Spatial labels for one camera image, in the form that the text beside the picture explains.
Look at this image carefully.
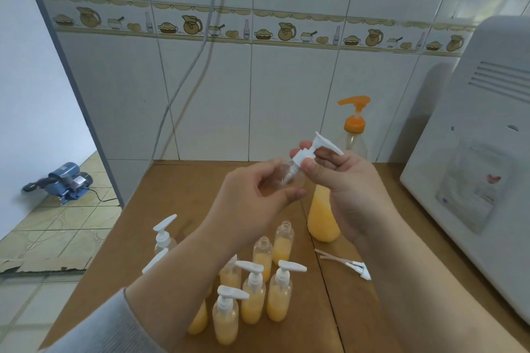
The clear sticker pouch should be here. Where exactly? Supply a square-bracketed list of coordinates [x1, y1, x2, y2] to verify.
[436, 143, 513, 236]

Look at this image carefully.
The person's right hand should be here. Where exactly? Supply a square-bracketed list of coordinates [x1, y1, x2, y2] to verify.
[299, 141, 399, 247]

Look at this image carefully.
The clear plastic bottle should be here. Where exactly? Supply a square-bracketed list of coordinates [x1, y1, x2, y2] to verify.
[259, 157, 308, 193]

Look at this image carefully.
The white appliance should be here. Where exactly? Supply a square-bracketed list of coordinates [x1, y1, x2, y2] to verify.
[399, 15, 530, 327]

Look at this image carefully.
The person's left hand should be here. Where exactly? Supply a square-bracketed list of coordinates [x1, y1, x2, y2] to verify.
[202, 158, 308, 251]

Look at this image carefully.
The torn cardboard sheet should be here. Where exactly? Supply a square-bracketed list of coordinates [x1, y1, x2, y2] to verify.
[0, 255, 94, 274]

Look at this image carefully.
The grey sleeve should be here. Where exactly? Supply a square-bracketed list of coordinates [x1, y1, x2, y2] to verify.
[41, 288, 167, 353]

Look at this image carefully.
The large bottle with orange pump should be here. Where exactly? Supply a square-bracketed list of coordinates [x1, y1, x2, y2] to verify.
[307, 95, 372, 243]

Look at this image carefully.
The white pump cap with tube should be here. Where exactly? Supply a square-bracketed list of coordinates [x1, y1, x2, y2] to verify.
[314, 248, 372, 282]

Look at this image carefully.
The grey wall cable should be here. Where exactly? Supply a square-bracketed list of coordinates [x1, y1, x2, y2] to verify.
[152, 0, 245, 161]
[163, 0, 229, 155]

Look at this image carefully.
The person's right forearm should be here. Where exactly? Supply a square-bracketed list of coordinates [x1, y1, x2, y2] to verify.
[356, 216, 528, 353]

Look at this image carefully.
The cluster of small filled bottles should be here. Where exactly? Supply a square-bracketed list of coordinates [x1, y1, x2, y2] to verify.
[142, 214, 308, 346]

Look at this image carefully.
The blue water pump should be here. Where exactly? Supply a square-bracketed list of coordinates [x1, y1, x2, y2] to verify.
[22, 162, 94, 205]

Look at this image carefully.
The person's left forearm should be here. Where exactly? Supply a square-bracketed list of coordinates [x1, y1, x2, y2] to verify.
[124, 222, 234, 353]

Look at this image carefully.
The black power cable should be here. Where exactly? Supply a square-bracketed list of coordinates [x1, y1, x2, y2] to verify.
[84, 186, 121, 205]

